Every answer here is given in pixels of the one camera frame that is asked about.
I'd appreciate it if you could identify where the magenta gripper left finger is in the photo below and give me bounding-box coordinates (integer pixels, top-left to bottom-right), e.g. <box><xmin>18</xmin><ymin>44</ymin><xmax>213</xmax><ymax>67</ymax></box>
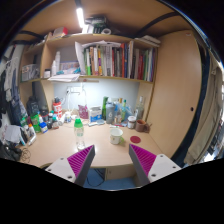
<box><xmin>46</xmin><ymin>145</ymin><xmax>95</xmax><ymax>186</ymax></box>

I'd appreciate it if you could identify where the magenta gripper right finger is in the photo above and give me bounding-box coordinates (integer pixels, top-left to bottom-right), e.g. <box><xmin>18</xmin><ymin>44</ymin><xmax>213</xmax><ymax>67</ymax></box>
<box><xmin>129</xmin><ymin>144</ymin><xmax>180</xmax><ymax>186</ymax></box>

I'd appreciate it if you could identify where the dark red round coaster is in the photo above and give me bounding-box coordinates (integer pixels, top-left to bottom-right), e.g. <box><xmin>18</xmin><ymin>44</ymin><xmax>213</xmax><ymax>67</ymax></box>
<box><xmin>130</xmin><ymin>136</ymin><xmax>141</xmax><ymax>144</ymax></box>

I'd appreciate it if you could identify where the brown ceramic mug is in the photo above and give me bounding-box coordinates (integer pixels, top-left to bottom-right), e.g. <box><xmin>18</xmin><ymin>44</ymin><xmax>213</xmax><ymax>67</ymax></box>
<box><xmin>135</xmin><ymin>119</ymin><xmax>150</xmax><ymax>133</ymax></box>

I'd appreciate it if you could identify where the white paper cup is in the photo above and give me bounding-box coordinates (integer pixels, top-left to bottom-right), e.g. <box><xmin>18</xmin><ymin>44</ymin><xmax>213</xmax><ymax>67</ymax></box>
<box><xmin>110</xmin><ymin>128</ymin><xmax>124</xmax><ymax>145</ymax></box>

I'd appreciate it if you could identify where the clear bottle green cap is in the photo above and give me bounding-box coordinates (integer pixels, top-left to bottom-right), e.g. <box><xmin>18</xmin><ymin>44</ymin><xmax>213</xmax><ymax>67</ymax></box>
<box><xmin>74</xmin><ymin>118</ymin><xmax>85</xmax><ymax>150</ymax></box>

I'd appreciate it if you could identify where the white lidded jar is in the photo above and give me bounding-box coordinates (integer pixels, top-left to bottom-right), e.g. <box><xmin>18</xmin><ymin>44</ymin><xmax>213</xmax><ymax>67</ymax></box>
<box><xmin>127</xmin><ymin>116</ymin><xmax>136</xmax><ymax>129</ymax></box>

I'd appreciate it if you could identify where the wooden wardrobe door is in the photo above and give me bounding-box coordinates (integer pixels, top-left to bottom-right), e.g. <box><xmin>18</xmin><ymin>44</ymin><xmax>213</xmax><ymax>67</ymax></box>
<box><xmin>147</xmin><ymin>30</ymin><xmax>202</xmax><ymax>157</ymax></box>

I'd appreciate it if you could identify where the blue white small box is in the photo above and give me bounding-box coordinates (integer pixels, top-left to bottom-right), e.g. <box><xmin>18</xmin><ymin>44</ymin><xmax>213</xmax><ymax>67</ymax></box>
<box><xmin>39</xmin><ymin>122</ymin><xmax>48</xmax><ymax>133</ymax></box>

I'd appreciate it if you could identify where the pink snack bag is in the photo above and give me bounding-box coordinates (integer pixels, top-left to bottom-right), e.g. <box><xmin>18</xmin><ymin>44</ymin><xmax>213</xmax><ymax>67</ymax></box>
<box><xmin>78</xmin><ymin>105</ymin><xmax>89</xmax><ymax>119</ymax></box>

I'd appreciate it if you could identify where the blue white tissue box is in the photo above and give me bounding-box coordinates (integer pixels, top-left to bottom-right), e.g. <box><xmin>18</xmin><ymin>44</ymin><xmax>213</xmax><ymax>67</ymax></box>
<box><xmin>89</xmin><ymin>106</ymin><xmax>102</xmax><ymax>122</ymax></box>

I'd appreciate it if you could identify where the clear glass bottle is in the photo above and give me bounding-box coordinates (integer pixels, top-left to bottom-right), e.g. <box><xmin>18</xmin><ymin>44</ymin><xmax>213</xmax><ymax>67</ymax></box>
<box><xmin>135</xmin><ymin>97</ymin><xmax>144</xmax><ymax>120</ymax></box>

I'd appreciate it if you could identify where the green small bottle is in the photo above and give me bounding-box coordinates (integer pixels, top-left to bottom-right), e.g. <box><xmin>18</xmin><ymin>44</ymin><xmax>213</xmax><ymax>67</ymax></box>
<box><xmin>31</xmin><ymin>114</ymin><xmax>41</xmax><ymax>133</ymax></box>

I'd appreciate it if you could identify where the red white canister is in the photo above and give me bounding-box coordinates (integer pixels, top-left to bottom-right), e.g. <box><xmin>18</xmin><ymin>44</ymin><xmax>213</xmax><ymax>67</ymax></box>
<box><xmin>53</xmin><ymin>97</ymin><xmax>62</xmax><ymax>118</ymax></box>

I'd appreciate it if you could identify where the grey tall tumbler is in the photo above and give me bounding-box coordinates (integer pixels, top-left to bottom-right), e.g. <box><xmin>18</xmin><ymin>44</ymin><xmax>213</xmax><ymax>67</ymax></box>
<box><xmin>106</xmin><ymin>102</ymin><xmax>115</xmax><ymax>124</ymax></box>

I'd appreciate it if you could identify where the green tall bottle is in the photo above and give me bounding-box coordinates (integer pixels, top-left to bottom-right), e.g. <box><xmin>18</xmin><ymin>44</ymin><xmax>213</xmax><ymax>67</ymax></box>
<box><xmin>102</xmin><ymin>96</ymin><xmax>109</xmax><ymax>120</ymax></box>

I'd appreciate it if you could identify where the black bag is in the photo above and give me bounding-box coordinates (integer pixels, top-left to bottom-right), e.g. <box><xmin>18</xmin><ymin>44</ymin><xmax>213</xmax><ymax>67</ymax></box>
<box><xmin>26</xmin><ymin>96</ymin><xmax>40</xmax><ymax>116</ymax></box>

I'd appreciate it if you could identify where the stack of papers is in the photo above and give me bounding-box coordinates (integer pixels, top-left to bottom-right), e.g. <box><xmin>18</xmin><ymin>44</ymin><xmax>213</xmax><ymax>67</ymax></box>
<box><xmin>49</xmin><ymin>74</ymin><xmax>80</xmax><ymax>82</ymax></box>

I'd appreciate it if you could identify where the white spray bottle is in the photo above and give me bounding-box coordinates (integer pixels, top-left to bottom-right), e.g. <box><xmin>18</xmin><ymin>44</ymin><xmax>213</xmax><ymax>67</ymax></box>
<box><xmin>55</xmin><ymin>51</ymin><xmax>61</xmax><ymax>73</ymax></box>

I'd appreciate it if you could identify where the row of books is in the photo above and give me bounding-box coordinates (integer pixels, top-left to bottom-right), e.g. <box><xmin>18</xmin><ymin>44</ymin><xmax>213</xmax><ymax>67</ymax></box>
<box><xmin>75</xmin><ymin>41</ymin><xmax>156</xmax><ymax>82</ymax></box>

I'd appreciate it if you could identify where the red white box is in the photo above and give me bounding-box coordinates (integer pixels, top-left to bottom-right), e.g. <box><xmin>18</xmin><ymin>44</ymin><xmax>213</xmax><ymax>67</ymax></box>
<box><xmin>53</xmin><ymin>27</ymin><xmax>68</xmax><ymax>37</ymax></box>

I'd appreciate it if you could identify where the white tape roll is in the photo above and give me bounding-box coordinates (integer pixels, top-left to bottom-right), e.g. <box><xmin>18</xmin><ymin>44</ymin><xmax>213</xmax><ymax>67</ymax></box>
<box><xmin>101</xmin><ymin>28</ymin><xmax>111</xmax><ymax>35</ymax></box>

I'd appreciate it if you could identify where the fluorescent tube light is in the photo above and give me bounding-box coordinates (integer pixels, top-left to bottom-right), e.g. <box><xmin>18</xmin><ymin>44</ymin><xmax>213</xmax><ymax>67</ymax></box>
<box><xmin>76</xmin><ymin>7</ymin><xmax>85</xmax><ymax>28</ymax></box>

